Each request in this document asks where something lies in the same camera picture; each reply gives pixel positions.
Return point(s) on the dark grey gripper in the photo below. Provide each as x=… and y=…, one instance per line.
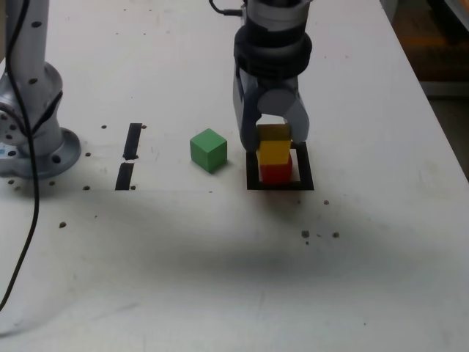
x=271, y=84

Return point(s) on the yellow cube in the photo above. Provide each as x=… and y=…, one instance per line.
x=273, y=154

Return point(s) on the red cube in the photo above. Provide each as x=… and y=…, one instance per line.
x=275, y=174

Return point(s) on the green cube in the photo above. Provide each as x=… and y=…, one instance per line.
x=209, y=150

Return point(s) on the black tape square outline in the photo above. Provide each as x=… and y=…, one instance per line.
x=278, y=186

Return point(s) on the black tape strip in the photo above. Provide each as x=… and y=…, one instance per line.
x=132, y=141

